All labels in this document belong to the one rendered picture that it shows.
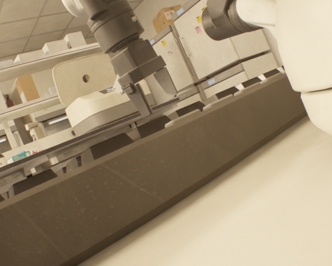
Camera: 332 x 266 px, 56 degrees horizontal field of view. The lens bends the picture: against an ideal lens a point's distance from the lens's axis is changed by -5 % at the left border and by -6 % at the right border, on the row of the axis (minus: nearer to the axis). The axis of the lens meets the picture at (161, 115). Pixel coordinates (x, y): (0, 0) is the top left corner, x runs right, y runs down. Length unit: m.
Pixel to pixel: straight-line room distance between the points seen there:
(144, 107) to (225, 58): 3.09
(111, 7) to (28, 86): 2.45
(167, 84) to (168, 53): 3.68
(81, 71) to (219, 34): 2.17
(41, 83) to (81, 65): 2.02
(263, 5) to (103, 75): 2.45
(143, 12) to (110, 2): 5.07
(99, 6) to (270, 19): 0.42
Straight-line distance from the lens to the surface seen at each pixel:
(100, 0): 0.60
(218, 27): 0.98
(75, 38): 3.32
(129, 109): 2.59
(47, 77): 5.07
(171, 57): 4.32
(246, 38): 3.82
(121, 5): 0.62
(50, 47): 3.17
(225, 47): 3.63
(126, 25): 0.61
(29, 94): 3.00
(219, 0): 0.95
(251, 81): 0.16
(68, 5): 0.65
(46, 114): 4.80
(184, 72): 4.20
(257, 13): 0.85
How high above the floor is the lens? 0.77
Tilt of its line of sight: 1 degrees up
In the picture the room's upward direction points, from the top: 23 degrees counter-clockwise
